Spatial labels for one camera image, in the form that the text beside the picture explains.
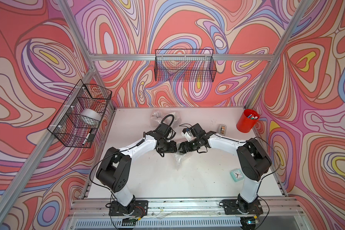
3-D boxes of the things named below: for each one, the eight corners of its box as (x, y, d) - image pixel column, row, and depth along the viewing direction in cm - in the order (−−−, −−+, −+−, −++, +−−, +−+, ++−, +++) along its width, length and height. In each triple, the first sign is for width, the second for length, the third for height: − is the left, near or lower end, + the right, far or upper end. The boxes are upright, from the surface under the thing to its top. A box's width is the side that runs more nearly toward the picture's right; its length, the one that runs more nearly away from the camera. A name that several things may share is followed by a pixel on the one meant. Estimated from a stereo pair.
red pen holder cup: (234, 129, 107) (241, 117, 97) (239, 119, 114) (245, 107, 104) (249, 135, 103) (257, 123, 93) (252, 124, 110) (260, 112, 100)
